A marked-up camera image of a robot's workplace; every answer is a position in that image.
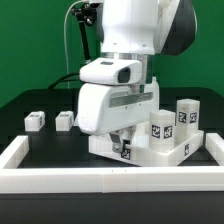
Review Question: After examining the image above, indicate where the white U-shaped obstacle fence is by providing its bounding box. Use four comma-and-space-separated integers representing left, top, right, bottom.
0, 135, 224, 194

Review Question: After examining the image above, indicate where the white square table top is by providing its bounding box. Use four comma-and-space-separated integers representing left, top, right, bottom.
89, 122, 204, 167

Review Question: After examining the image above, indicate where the black cable bundle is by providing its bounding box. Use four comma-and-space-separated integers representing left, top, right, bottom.
48, 6, 98, 90

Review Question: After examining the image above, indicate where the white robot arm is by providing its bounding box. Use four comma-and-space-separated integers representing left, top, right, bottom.
77, 0, 197, 153

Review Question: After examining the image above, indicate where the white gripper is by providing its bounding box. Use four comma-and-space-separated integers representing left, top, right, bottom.
77, 78, 159, 153

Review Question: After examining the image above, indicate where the white cable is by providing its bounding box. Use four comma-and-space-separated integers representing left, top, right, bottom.
63, 0, 88, 90

